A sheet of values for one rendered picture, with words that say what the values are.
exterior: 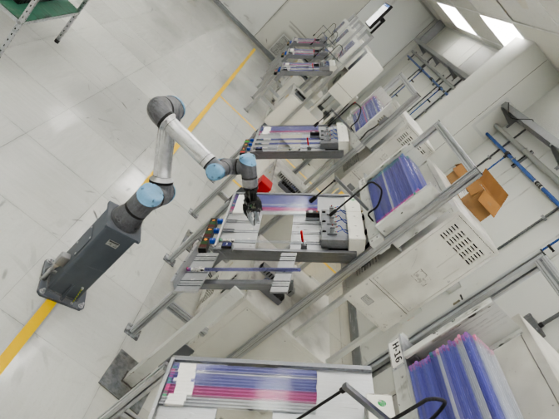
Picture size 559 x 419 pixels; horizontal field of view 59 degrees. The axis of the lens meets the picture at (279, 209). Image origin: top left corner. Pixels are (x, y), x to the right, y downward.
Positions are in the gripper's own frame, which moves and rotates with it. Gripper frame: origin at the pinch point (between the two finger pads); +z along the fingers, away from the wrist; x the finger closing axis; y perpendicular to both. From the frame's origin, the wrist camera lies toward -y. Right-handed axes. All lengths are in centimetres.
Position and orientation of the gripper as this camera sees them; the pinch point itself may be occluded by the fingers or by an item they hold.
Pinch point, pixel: (253, 222)
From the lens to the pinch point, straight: 240.5
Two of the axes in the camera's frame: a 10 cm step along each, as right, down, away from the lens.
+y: 2.7, 3.8, -8.8
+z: 0.7, 9.1, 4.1
